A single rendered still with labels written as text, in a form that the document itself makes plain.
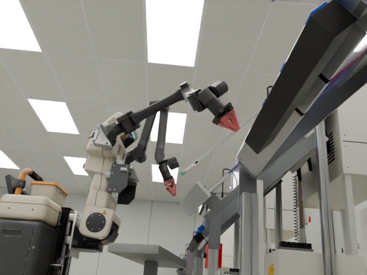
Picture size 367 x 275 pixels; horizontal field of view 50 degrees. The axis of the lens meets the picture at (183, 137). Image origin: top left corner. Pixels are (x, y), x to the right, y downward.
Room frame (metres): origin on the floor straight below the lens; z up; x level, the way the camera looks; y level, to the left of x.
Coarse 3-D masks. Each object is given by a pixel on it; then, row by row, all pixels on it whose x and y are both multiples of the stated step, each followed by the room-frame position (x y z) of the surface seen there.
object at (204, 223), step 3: (204, 219) 1.76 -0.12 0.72; (204, 222) 1.79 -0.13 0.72; (204, 225) 1.84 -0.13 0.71; (207, 225) 1.79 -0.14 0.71; (207, 231) 1.88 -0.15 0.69; (204, 234) 1.97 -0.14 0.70; (204, 237) 2.03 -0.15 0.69; (207, 237) 1.97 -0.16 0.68; (204, 240) 2.07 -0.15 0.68; (207, 240) 2.02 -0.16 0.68; (201, 243) 2.21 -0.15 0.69; (204, 243) 2.13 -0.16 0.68; (201, 246) 2.27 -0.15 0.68
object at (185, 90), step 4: (180, 84) 1.70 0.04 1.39; (184, 84) 1.65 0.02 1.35; (184, 88) 1.66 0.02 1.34; (188, 88) 1.63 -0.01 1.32; (184, 92) 1.61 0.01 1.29; (188, 92) 1.53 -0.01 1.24; (184, 96) 1.60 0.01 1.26; (188, 96) 1.37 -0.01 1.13; (192, 96) 1.37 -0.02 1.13; (188, 100) 1.39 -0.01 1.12; (192, 100) 1.38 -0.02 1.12; (196, 100) 1.37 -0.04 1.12; (192, 104) 1.39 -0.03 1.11; (196, 104) 1.38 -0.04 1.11; (192, 108) 1.42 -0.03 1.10; (196, 108) 1.40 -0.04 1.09; (200, 108) 1.39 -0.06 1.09
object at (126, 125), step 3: (129, 117) 1.88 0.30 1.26; (126, 120) 1.87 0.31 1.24; (129, 120) 1.88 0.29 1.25; (132, 120) 1.89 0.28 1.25; (117, 123) 1.92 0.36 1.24; (120, 123) 1.89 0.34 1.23; (123, 123) 1.88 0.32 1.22; (126, 123) 1.88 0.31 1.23; (129, 123) 1.88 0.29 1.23; (132, 123) 1.89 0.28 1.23; (120, 126) 1.95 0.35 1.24; (123, 126) 1.89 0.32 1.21; (126, 126) 1.89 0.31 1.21; (129, 126) 1.89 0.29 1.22; (132, 126) 1.89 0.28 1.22; (120, 129) 1.92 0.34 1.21; (123, 129) 1.91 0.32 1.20; (126, 129) 1.89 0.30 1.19
